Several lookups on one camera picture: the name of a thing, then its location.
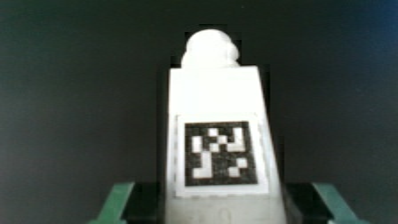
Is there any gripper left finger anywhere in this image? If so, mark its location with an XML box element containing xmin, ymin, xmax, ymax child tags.
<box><xmin>87</xmin><ymin>182</ymin><xmax>160</xmax><ymax>224</ymax></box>

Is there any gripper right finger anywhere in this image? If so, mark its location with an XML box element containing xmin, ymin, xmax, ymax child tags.
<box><xmin>286</xmin><ymin>182</ymin><xmax>371</xmax><ymax>224</ymax></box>

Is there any white table leg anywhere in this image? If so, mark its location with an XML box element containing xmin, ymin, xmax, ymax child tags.
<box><xmin>165</xmin><ymin>29</ymin><xmax>287</xmax><ymax>224</ymax></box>

